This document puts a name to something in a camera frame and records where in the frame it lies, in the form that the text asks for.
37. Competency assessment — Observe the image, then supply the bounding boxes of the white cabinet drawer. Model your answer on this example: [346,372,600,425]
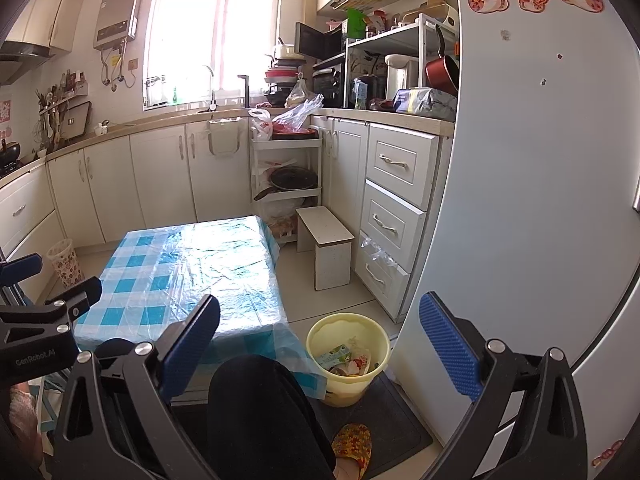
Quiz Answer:
[361,180,428,273]
[367,122,441,211]
[356,232,413,323]

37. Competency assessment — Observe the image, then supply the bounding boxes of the water heater hoses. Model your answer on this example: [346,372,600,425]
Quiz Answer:
[99,47,141,92]

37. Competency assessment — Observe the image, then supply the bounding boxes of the white trolley shelf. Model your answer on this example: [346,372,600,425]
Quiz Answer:
[249,132,324,248]

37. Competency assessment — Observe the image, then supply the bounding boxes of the blue checked plastic tablecloth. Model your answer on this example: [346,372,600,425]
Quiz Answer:
[74,215,328,401]

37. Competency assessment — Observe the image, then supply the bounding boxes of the range hood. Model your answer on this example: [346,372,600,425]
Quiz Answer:
[0,41,55,87]

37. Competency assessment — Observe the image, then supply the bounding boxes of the beige kitchen countertop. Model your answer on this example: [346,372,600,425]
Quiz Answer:
[0,105,456,181]

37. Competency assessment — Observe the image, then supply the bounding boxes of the patterned slipper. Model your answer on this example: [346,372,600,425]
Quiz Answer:
[331,423,374,480]

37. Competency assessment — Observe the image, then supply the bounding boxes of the white wooden stool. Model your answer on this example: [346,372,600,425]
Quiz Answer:
[295,205,356,292]

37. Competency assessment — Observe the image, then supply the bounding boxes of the stack of pots and bowls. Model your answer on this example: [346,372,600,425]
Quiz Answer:
[261,41,307,107]

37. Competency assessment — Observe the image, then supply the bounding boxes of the white kitchen base cabinets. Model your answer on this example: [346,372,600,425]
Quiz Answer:
[0,112,443,323]

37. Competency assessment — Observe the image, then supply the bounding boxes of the black wok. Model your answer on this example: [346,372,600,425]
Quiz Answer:
[0,139,24,172]

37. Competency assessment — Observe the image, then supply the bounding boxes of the white hanging bin frame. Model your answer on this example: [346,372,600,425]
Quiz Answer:
[208,116,243,158]

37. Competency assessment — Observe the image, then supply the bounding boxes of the pale green packet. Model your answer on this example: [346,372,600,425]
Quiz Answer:
[316,344,352,370]

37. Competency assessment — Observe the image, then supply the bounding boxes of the metal baking tray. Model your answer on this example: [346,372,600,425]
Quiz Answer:
[61,100,93,139]

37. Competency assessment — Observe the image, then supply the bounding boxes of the black toaster oven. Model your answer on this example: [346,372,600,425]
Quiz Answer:
[311,54,348,109]

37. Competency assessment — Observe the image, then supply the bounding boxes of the frying pan with lid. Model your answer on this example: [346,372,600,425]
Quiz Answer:
[253,166,321,202]

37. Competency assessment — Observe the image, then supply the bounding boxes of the bags of food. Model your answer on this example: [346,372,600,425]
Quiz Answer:
[264,199,302,247]

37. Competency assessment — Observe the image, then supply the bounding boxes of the clear plastic wrap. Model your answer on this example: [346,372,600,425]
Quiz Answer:
[359,236,402,273]

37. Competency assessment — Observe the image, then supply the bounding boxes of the red white plastic bag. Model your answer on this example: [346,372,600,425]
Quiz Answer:
[248,108,274,142]

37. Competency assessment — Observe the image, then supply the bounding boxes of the white refrigerator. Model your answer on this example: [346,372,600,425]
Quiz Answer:
[392,0,640,480]

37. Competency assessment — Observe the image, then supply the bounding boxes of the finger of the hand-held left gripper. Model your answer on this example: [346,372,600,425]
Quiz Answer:
[46,276,103,333]
[0,254,43,287]

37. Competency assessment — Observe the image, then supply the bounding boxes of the yellow plastic bin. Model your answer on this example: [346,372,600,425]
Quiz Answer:
[306,312,391,407]

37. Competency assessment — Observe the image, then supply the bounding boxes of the small red fridge sticker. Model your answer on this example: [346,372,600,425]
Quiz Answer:
[592,440,626,469]

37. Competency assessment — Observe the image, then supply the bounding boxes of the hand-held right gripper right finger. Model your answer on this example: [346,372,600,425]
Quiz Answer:
[419,292,590,480]

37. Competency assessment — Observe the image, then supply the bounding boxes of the patterned waste basket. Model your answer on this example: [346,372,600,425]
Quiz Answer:
[46,238,85,289]

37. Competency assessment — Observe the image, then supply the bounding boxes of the dark red tray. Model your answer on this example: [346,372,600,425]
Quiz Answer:
[272,127,319,141]

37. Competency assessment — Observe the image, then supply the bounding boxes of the red saucepan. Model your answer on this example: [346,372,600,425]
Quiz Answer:
[424,24,461,97]

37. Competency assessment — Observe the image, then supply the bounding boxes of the person's left hand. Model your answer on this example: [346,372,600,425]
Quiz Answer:
[7,389,38,443]

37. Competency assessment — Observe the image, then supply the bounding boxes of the green bag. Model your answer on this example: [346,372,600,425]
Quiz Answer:
[345,6,367,41]

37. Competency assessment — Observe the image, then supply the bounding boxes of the teal white shoe rack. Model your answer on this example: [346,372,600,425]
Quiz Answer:
[27,367,68,433]

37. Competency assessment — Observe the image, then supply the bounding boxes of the red white snack wrapper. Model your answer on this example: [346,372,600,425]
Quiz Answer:
[347,352,372,377]

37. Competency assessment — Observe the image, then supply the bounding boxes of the wall utensil rack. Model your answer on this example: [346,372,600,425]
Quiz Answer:
[34,71,95,157]

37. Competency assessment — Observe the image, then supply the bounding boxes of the clear plastic produce bag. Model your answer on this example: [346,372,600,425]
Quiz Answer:
[272,93,326,132]

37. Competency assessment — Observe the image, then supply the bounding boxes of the white counter shelf rack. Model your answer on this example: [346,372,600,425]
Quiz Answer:
[345,11,460,112]

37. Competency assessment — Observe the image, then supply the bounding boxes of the blue foil packet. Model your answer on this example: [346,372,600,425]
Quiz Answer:
[391,86,459,122]

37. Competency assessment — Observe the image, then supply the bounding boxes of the silver faucet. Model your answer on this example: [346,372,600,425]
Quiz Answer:
[201,64,219,112]

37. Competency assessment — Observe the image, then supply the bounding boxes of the black microwave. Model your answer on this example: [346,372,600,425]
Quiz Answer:
[293,21,344,59]

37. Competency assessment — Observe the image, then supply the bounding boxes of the person's right leg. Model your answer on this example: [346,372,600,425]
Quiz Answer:
[206,354,337,480]

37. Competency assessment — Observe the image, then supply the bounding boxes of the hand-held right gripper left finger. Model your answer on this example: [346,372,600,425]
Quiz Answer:
[52,296,221,480]

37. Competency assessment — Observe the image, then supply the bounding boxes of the white thermos pot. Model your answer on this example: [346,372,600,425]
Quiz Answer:
[383,53,421,103]

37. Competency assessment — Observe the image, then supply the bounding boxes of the dark cooking pot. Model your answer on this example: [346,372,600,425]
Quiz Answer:
[351,74,387,111]

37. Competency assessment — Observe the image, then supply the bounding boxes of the yellowish food bag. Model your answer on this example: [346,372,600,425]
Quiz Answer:
[284,73,309,109]

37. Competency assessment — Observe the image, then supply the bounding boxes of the silver water heater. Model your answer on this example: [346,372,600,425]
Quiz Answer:
[93,0,146,52]

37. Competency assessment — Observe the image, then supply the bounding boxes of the kitchen window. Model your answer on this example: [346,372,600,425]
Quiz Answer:
[141,0,279,112]

